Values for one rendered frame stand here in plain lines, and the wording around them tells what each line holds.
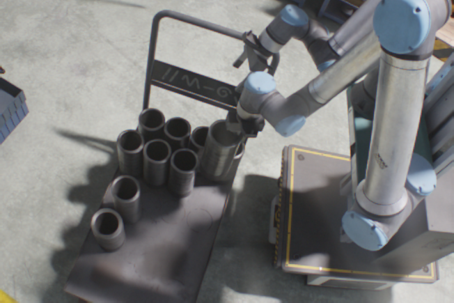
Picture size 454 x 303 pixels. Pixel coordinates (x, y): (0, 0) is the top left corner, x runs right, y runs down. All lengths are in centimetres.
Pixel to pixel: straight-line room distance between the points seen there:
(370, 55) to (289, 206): 110
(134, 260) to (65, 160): 81
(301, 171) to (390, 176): 112
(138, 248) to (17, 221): 76
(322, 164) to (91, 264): 128
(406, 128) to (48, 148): 199
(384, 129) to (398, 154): 8
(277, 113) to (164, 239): 92
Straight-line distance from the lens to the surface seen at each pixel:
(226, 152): 145
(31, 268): 217
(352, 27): 126
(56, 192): 227
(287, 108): 119
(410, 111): 88
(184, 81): 185
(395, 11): 77
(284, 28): 131
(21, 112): 252
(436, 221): 166
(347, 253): 200
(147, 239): 185
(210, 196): 195
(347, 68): 110
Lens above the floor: 203
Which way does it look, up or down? 54 degrees down
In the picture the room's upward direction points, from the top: 21 degrees clockwise
